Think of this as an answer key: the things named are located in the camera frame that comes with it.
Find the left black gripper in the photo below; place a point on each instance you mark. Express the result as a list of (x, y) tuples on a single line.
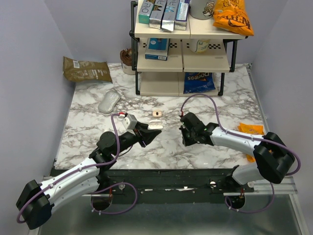
[(147, 135)]

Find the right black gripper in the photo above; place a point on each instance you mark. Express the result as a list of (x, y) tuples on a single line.
[(186, 141)]

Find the beige earbud charging case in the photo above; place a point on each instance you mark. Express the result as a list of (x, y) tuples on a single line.
[(157, 113)]

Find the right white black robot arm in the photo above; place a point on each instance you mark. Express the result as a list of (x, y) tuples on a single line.
[(272, 159)]

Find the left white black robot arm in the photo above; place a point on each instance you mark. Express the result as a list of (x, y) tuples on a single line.
[(38, 201)]

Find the blue Doritos bag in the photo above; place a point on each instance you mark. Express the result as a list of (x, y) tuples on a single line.
[(198, 82)]

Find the orange snack bag on table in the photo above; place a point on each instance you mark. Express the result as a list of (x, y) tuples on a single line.
[(251, 129)]

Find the beige black shelf rack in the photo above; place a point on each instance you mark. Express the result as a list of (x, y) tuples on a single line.
[(166, 78)]

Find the chocolate cupcake in wrapper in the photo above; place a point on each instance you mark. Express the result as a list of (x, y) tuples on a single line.
[(126, 61)]

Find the blue box middle shelf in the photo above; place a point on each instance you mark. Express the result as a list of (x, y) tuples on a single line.
[(157, 49)]

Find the white yellow mug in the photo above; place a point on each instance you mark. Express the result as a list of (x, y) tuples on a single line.
[(199, 45)]

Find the brown snack bag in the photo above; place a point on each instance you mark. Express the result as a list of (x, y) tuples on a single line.
[(79, 71)]

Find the blue white toothpaste box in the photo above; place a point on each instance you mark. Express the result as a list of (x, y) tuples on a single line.
[(182, 15)]

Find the silver toothpaste box left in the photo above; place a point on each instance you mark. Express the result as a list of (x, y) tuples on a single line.
[(157, 13)]

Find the silver toothpaste box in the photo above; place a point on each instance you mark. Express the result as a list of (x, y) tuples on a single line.
[(169, 16), (157, 13)]

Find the teal toothpaste box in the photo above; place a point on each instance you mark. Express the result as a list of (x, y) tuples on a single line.
[(145, 11)]

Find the silver toothpaste box middle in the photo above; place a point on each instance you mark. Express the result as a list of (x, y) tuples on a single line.
[(169, 16)]

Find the grey printed mug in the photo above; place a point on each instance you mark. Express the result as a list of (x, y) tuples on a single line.
[(202, 9)]

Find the orange chips bag on shelf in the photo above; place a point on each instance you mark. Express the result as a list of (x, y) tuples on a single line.
[(231, 15)]

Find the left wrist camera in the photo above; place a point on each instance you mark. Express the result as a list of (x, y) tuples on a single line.
[(129, 121)]

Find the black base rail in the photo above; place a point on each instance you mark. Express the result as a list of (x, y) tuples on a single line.
[(156, 187)]

